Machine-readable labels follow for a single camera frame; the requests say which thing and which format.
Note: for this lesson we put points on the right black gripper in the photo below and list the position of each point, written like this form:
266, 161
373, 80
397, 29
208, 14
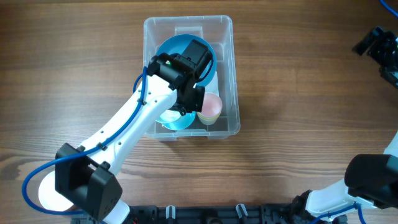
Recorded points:
377, 47

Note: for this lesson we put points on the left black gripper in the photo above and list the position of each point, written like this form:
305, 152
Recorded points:
193, 101

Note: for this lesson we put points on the pink cup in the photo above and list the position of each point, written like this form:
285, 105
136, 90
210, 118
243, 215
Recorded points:
212, 105

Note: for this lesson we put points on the yellow cup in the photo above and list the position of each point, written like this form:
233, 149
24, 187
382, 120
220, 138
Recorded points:
208, 118

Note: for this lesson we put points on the mint green cup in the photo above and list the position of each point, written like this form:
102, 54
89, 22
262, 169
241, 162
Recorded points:
168, 116

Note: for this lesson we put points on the light blue cup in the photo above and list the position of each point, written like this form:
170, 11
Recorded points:
182, 123

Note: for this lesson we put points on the cream cup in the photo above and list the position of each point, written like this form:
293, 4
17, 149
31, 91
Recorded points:
208, 121

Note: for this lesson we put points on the clear plastic storage container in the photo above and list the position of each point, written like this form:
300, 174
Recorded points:
218, 32

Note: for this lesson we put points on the dark blue bowl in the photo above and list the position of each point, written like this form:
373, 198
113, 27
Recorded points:
178, 43

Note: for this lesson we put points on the lilac cup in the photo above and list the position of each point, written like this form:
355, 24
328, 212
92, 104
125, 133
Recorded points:
49, 198

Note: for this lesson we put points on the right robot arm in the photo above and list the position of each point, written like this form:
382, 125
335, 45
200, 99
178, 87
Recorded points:
370, 180

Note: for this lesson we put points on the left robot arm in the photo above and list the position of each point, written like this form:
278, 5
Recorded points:
86, 175

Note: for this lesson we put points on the white label in container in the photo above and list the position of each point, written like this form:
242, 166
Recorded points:
212, 86

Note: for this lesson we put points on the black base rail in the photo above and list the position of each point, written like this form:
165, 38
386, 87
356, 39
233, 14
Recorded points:
263, 214

